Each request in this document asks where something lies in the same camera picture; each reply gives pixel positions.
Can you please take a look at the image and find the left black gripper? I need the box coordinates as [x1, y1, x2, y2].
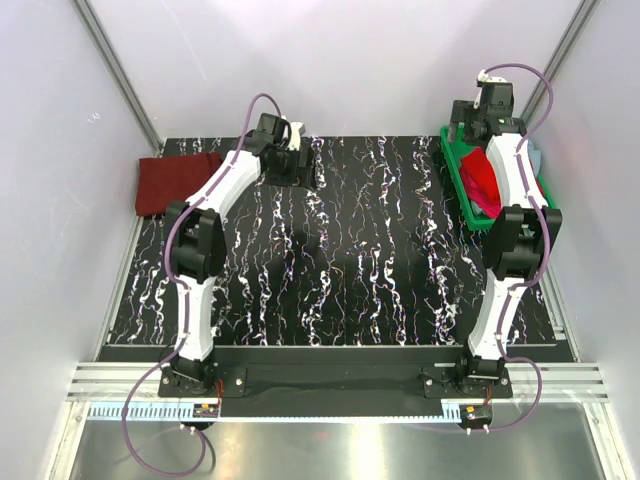
[266, 145, 316, 191]

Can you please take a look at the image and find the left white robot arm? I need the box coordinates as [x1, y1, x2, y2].
[161, 113, 317, 396]

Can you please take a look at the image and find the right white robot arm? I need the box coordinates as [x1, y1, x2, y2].
[444, 75, 563, 397]

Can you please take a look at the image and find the green plastic bin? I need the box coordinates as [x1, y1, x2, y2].
[440, 126, 563, 235]

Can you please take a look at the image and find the pink crumpled t-shirt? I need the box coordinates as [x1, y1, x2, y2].
[459, 147, 502, 219]

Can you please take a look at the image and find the grey-blue crumpled t-shirt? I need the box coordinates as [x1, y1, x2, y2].
[527, 139, 542, 176]

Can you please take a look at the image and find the folded maroon t-shirt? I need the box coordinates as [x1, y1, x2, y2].
[135, 152, 222, 217]

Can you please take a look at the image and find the left orange connector block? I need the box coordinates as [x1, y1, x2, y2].
[193, 403, 219, 418]

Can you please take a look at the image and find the orange connector block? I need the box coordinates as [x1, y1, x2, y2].
[461, 405, 493, 422]
[193, 403, 219, 418]

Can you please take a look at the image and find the right orange connector block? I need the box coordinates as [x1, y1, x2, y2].
[461, 405, 493, 422]

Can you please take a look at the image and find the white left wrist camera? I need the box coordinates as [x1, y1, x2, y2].
[285, 121, 306, 151]

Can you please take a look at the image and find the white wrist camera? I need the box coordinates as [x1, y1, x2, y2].
[476, 70, 507, 87]
[285, 121, 306, 151]

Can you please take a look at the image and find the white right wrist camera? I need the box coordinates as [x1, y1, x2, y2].
[476, 70, 507, 87]

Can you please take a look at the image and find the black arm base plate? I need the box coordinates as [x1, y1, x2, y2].
[158, 346, 513, 421]

